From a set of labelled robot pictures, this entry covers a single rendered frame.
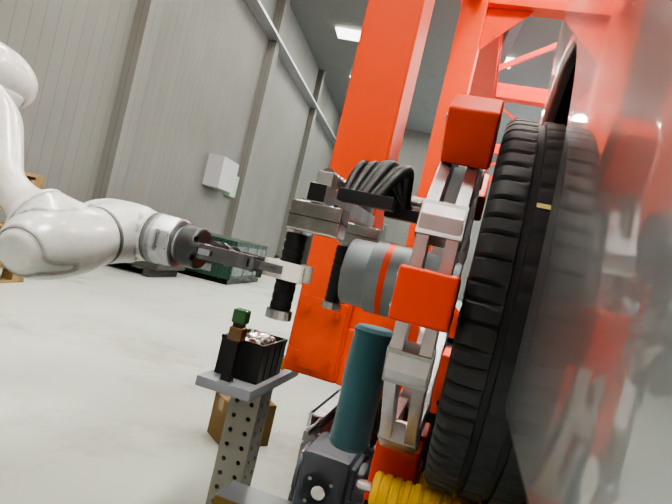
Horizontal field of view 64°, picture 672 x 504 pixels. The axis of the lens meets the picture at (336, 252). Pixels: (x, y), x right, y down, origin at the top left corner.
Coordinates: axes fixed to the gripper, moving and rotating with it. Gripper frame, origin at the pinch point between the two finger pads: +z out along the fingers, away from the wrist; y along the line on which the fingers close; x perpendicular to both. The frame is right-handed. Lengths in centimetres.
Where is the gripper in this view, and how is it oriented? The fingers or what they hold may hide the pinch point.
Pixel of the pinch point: (288, 270)
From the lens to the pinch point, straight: 90.1
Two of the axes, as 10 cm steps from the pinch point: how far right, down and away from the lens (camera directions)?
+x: 2.3, -9.7, 0.0
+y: -2.5, -0.5, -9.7
